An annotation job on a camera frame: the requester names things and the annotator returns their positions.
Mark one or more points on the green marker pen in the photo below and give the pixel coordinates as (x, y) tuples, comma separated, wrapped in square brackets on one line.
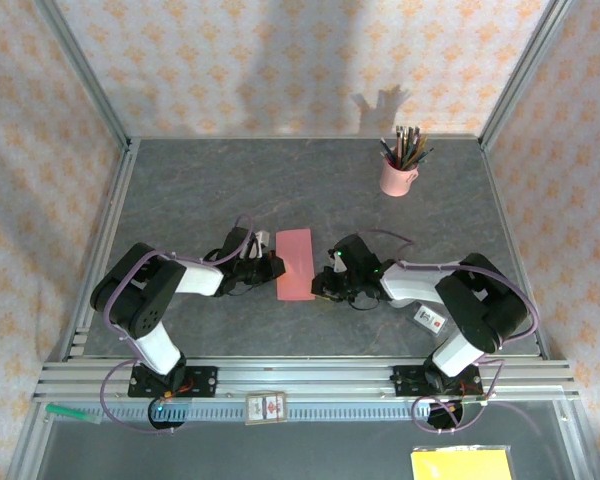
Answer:
[(67, 411)]

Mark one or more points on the coloured pencil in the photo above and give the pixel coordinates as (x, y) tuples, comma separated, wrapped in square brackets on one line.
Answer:
[(405, 142), (420, 147), (413, 142), (398, 142), (386, 150), (425, 155)]

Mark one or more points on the pink pencil cup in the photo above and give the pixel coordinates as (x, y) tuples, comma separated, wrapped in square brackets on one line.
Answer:
[(395, 182)]

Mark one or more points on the aluminium table end rail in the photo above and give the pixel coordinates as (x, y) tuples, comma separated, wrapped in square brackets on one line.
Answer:
[(305, 136)]

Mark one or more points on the short aluminium frame leg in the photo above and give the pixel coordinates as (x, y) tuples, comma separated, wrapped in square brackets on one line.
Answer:
[(572, 440), (27, 445)]

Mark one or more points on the pink square paper sheet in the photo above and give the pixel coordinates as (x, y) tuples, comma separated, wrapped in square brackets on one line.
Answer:
[(295, 260)]

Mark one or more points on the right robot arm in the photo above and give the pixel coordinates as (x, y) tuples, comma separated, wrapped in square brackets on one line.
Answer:
[(420, 285)]

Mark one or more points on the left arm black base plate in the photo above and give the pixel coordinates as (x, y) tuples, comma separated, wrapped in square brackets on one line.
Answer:
[(205, 381)]

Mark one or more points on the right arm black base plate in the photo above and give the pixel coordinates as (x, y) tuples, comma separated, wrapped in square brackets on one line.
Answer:
[(402, 382)]

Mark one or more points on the long aluminium mounting rail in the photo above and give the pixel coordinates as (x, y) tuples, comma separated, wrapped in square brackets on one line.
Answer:
[(305, 375)]

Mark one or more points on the yellow paper pad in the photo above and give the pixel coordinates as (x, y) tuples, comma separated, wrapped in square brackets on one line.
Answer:
[(460, 465)]

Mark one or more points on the aluminium frame post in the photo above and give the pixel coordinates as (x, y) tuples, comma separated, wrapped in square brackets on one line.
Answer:
[(86, 75), (521, 75)]

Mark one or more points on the aluminium table side rail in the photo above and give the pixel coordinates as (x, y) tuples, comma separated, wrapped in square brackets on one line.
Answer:
[(111, 215), (504, 215)]

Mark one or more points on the white card in clear sleeve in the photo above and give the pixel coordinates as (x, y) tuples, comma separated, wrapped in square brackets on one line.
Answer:
[(430, 320)]

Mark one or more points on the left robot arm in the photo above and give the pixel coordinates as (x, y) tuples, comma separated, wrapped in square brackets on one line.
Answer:
[(200, 280)]

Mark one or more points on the playing card box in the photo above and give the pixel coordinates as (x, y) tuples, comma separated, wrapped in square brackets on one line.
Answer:
[(266, 409)]

